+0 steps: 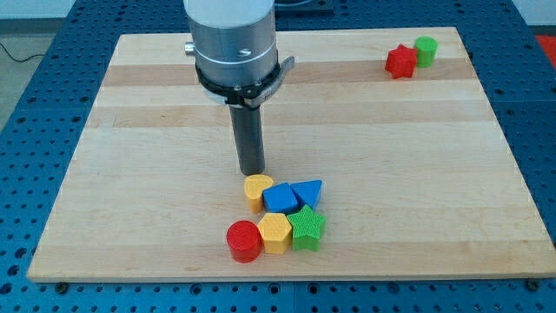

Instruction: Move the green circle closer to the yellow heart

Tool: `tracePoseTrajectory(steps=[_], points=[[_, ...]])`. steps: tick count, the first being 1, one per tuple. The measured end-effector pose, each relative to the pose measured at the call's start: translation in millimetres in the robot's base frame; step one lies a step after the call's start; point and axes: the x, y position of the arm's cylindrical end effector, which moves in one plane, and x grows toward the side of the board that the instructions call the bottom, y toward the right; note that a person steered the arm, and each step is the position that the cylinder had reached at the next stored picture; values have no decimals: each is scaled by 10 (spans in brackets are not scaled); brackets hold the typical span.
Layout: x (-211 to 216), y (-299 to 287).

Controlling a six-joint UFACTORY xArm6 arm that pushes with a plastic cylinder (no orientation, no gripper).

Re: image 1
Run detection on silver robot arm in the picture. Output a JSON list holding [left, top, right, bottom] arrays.
[[183, 0, 280, 106]]

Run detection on yellow heart block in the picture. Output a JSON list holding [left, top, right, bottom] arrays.
[[243, 174, 275, 214]]

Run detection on blue cube block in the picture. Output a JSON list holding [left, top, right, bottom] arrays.
[[262, 183, 299, 215]]

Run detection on blue triangle block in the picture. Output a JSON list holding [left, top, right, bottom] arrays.
[[290, 180, 322, 211]]

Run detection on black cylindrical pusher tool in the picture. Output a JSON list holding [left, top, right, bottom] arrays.
[[229, 107, 265, 176]]

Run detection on yellow hexagon block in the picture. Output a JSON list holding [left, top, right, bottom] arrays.
[[257, 213, 292, 254]]

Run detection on green star block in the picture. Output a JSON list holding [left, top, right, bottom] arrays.
[[287, 204, 327, 251]]

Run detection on red cylinder block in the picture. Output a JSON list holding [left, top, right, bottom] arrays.
[[226, 220, 262, 263]]

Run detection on wooden board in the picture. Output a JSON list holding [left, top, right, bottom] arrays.
[[28, 27, 555, 283]]

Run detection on red star block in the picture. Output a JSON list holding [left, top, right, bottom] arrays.
[[385, 44, 417, 79]]

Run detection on green cylinder block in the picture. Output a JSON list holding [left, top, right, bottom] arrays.
[[414, 37, 439, 68]]

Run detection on black clamp ring with lever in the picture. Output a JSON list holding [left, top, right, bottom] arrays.
[[194, 56, 296, 110]]

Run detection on black cable on floor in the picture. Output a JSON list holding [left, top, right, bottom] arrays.
[[0, 42, 47, 63]]

